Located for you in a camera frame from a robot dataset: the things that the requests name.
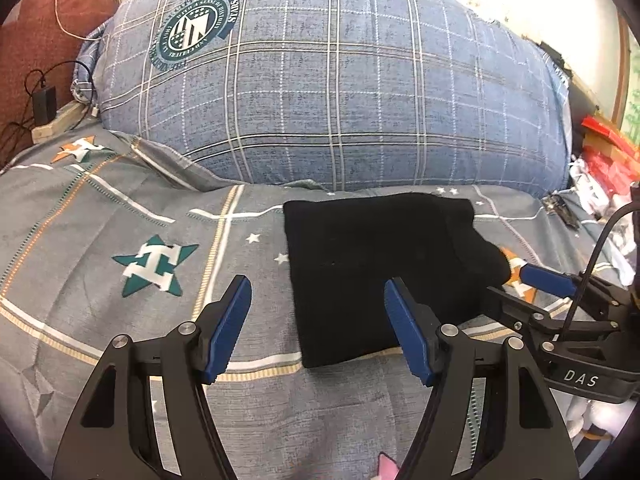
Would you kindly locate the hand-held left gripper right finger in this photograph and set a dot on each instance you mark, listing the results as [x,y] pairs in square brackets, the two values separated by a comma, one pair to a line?
[407,330]

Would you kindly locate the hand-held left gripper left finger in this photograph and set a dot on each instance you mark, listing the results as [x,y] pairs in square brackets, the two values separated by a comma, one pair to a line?
[227,330]

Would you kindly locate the black pants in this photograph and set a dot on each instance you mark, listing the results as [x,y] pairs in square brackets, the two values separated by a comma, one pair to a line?
[380,270]

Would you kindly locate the grey star print bed sheet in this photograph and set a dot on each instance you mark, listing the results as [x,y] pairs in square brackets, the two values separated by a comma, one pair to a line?
[125,210]

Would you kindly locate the white cloth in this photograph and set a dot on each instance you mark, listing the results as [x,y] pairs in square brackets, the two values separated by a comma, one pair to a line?
[595,415]

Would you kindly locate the blue plaid pillow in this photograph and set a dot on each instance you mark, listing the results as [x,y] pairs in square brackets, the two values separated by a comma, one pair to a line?
[325,85]

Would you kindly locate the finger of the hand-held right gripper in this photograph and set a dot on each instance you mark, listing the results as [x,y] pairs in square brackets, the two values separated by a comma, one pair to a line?
[515,305]
[547,280]

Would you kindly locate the wooden block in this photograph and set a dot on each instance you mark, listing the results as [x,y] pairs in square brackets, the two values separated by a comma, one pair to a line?
[57,125]

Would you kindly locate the pink cloth piece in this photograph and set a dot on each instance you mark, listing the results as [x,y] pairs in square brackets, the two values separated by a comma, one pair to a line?
[387,467]

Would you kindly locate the black power adapter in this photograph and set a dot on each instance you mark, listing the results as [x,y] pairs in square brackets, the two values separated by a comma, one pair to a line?
[44,105]

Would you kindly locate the white plastic bags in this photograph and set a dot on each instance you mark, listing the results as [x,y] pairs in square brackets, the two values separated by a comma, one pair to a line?
[600,205]

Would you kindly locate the red packets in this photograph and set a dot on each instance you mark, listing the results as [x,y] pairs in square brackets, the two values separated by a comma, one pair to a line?
[612,155]

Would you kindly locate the dark crumpled object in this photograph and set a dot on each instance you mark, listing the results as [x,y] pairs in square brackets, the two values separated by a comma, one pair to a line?
[565,210]

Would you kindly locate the wooden window frame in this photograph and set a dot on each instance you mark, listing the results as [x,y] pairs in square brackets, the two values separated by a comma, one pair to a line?
[625,75]

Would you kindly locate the brown cushioned headboard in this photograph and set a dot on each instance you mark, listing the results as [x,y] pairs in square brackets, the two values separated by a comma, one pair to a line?
[30,50]

